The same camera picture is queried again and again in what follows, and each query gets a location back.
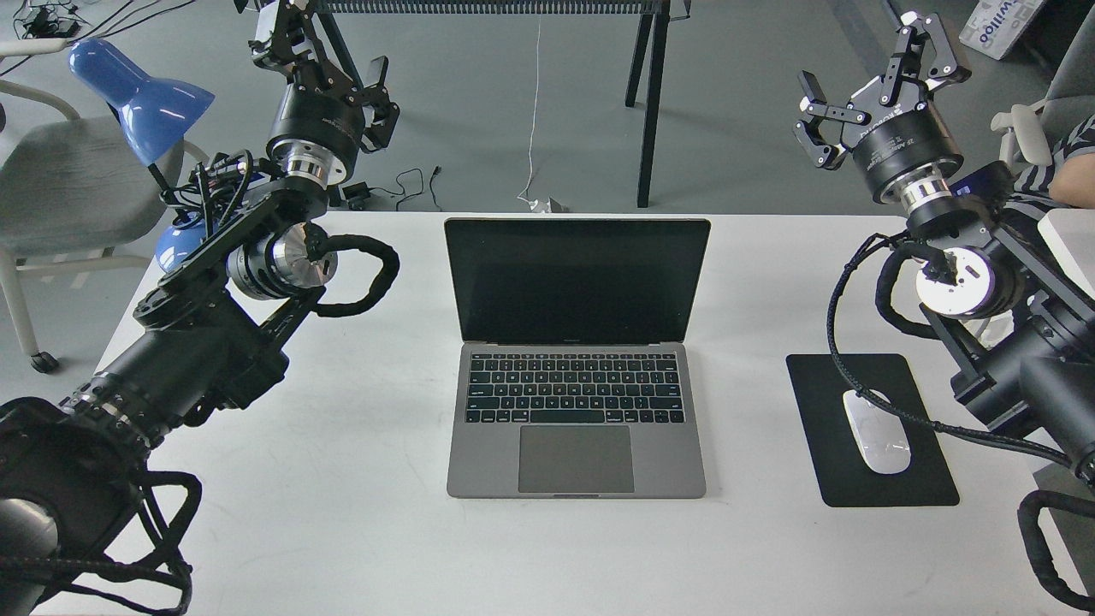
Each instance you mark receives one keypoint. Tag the grey office chair left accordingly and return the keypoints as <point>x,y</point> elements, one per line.
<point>72,191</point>

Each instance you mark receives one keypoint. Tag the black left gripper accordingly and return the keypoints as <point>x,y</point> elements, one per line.
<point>316,136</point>

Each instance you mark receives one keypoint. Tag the white side table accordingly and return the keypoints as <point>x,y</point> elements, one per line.
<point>1069,233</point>

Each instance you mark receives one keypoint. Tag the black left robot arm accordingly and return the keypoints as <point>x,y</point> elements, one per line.
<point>78,495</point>

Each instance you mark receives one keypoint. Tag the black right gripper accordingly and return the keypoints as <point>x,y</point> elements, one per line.
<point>907,145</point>

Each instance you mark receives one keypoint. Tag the grey office chair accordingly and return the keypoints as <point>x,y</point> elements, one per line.
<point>1028,131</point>
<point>72,191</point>

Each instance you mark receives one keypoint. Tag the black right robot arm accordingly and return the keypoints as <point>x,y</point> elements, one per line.
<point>1019,331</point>

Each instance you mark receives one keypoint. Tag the grey laptop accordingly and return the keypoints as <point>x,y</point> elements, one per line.
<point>574,380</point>

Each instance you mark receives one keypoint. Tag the blue desk lamp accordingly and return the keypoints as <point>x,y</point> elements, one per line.
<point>154,115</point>

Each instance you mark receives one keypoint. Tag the person in striped shirt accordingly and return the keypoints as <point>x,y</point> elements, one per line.
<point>1066,182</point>

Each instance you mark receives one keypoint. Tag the white cardboard box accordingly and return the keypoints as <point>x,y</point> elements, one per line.
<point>994,27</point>

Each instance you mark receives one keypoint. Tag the black mouse pad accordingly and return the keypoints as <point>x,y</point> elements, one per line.
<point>843,477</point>

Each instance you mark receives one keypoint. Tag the black power adapter with cable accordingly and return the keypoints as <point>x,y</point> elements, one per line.
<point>408,185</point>

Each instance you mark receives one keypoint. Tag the white computer mouse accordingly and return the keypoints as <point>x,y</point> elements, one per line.
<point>880,436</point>

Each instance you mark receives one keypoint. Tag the grey office chair right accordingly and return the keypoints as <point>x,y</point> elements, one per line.
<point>1028,131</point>

